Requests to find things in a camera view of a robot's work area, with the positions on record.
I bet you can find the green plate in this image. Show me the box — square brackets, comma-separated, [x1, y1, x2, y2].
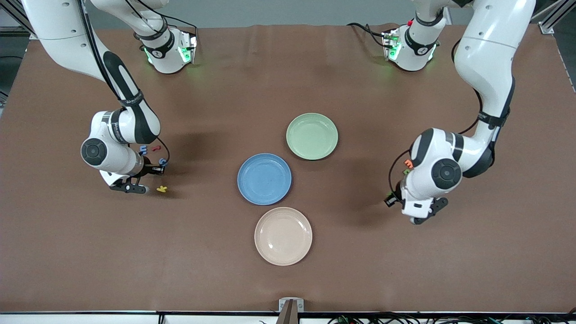
[286, 112, 339, 161]

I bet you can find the brown table cover sheet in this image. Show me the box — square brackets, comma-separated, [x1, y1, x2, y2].
[0, 23, 576, 314]

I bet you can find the blue plate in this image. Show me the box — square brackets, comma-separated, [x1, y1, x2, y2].
[237, 153, 293, 206]

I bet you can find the beige plate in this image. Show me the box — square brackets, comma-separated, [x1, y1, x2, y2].
[254, 207, 313, 266]

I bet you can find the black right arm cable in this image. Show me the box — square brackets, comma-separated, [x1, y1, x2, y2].
[79, 0, 171, 168]

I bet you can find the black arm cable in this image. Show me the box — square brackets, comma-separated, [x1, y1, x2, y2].
[79, 0, 171, 168]
[388, 38, 484, 198]

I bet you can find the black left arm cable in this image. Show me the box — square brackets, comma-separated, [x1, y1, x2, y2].
[388, 38, 484, 198]

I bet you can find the black cable bundle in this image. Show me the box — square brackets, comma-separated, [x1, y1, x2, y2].
[326, 310, 576, 324]

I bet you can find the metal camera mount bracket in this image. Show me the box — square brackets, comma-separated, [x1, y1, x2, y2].
[279, 297, 305, 324]

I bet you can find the black base cable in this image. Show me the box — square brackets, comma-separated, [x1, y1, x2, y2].
[126, 0, 198, 50]
[346, 22, 390, 49]

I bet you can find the white table edge rail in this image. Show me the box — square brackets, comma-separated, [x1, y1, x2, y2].
[0, 312, 576, 324]

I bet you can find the aluminium frame profile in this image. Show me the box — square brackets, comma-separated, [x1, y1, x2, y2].
[0, 0, 37, 40]
[531, 0, 576, 34]

